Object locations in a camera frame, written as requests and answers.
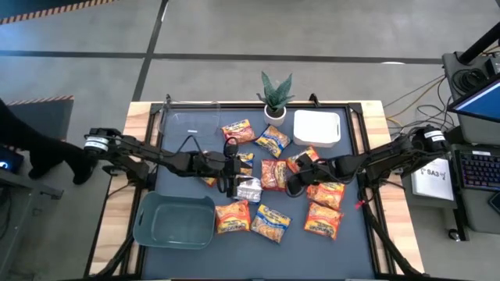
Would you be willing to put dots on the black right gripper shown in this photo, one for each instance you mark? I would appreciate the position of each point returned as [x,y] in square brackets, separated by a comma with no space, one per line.
[323,170]

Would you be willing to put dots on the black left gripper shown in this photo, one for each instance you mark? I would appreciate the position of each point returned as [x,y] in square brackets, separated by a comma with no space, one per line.
[213,164]

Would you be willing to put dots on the orange Maruchan ramen pack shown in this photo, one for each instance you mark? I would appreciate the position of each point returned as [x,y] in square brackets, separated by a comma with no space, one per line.
[323,220]
[233,216]
[326,195]
[291,162]

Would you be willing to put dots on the silver foil packet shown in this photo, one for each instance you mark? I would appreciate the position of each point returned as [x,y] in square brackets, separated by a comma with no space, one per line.
[250,190]

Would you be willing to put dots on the teal plastic bin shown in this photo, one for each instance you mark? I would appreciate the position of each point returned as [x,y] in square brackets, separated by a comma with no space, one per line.
[176,222]

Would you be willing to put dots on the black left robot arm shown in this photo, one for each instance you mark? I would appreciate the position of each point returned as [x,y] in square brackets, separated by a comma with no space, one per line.
[172,160]

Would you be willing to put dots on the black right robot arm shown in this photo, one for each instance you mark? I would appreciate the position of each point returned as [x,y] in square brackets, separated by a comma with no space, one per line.
[383,156]

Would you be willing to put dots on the white plastic bin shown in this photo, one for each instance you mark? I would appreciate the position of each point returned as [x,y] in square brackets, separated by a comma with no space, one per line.
[316,129]

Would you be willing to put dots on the snake plant in white pot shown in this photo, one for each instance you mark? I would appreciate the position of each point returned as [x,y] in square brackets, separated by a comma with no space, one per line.
[274,115]

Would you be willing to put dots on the clear plastic bin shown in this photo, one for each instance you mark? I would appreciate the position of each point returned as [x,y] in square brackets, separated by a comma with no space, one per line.
[187,123]

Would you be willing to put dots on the red tape tag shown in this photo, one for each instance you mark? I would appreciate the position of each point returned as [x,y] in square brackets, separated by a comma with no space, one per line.
[359,204]

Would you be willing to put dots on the blue-grey table mat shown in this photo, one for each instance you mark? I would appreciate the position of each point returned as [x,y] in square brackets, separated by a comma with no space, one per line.
[242,257]

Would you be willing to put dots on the white SA3 paper sign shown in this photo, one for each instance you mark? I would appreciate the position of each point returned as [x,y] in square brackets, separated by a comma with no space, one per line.
[433,179]

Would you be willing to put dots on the black caster wheel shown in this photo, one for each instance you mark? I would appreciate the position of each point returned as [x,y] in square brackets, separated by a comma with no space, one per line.
[454,234]

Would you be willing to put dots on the black backlit keyboard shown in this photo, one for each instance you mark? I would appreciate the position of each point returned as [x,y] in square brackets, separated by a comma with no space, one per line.
[480,171]

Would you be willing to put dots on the black hazard-striped floor mat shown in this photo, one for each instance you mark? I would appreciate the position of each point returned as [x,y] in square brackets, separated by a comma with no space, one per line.
[19,6]
[58,113]

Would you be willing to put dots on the grey equipment cart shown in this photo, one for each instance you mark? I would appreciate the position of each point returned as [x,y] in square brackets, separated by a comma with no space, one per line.
[480,134]

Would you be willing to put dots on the computer monitor with blue screen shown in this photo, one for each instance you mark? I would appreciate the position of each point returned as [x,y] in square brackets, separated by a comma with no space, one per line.
[480,103]

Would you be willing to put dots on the person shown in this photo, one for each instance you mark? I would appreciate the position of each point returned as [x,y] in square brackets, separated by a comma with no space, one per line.
[39,148]

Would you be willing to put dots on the black metal pole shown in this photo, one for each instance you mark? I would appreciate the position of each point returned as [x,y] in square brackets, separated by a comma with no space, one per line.
[478,48]

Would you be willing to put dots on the grey metal desk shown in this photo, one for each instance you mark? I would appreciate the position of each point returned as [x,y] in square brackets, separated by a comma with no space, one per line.
[19,218]

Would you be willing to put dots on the black computer with blue light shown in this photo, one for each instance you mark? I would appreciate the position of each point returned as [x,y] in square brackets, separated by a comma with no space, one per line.
[9,160]

